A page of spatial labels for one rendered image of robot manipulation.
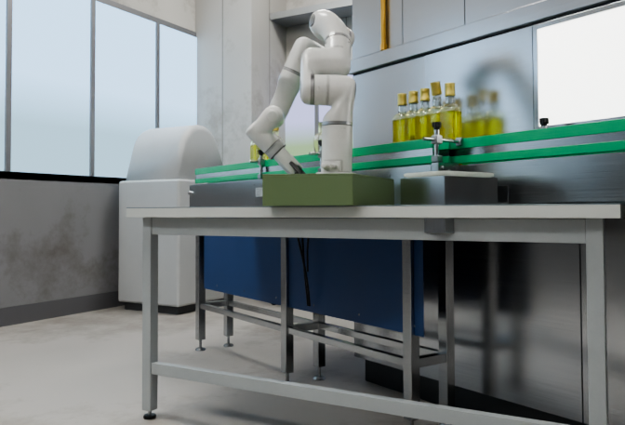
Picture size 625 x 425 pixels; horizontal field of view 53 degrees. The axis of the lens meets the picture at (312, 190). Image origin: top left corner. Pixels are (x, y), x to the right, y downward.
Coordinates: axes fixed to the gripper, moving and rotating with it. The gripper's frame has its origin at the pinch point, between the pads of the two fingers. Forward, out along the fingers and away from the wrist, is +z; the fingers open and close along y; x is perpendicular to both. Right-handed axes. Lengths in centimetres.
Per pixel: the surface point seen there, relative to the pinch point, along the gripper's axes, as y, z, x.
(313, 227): 30.9, 9.7, -11.6
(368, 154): 1.1, 8.2, 22.1
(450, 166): 30, 27, 32
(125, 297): -260, -29, -132
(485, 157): 35, 32, 41
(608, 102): 52, 43, 72
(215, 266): -103, 0, -54
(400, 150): 15.2, 13.6, 28.0
